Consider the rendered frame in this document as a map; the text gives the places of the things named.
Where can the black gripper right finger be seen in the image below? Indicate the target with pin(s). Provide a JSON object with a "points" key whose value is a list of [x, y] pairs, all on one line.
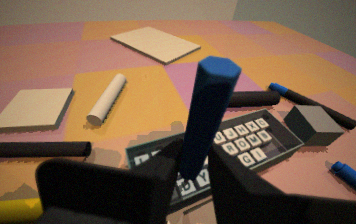
{"points": [[242, 197]]}

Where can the cream flat rectangular slab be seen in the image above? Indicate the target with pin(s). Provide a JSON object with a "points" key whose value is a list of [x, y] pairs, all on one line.
{"points": [[155, 44]]}

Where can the black keyboard with white keys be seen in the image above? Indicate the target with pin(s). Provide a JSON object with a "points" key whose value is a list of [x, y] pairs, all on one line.
{"points": [[257, 139]]}

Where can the cream cylinder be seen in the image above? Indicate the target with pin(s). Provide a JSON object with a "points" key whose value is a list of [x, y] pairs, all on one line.
{"points": [[105, 102]]}

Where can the dark grey cube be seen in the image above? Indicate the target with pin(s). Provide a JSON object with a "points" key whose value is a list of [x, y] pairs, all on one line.
{"points": [[313, 125]]}

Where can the dark grey cylinder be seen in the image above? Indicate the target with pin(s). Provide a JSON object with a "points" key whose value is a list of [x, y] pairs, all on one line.
{"points": [[254, 98]]}

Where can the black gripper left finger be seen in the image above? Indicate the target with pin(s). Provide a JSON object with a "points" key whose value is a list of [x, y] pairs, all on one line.
{"points": [[140, 195]]}

